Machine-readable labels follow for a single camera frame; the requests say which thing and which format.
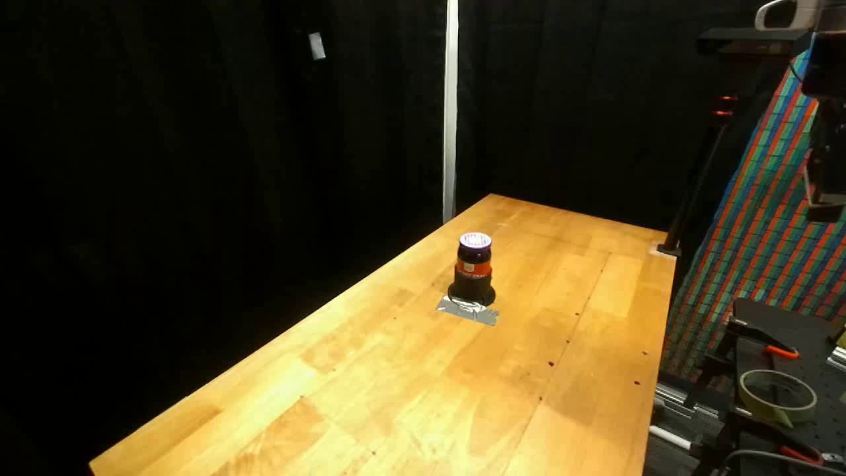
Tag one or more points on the small white tag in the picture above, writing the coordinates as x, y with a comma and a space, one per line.
316, 45

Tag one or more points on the pale masking tape roll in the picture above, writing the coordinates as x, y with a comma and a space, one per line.
775, 395

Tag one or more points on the white vertical pole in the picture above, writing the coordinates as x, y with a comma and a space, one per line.
451, 106

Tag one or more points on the black tripod stand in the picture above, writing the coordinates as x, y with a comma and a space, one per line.
705, 175

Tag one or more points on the colourful striped cloth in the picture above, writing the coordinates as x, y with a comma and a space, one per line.
767, 239

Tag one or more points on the aluminium rail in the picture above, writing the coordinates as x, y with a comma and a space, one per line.
677, 424

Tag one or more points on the black curtain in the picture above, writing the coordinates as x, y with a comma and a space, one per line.
221, 175

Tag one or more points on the orange black clamp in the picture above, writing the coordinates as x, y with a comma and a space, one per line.
779, 349

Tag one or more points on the black mounting platform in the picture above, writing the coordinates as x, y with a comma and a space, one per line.
785, 329

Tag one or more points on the dark glass jar white lid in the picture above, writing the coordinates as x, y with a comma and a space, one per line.
474, 270

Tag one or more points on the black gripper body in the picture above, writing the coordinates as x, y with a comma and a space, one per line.
828, 148

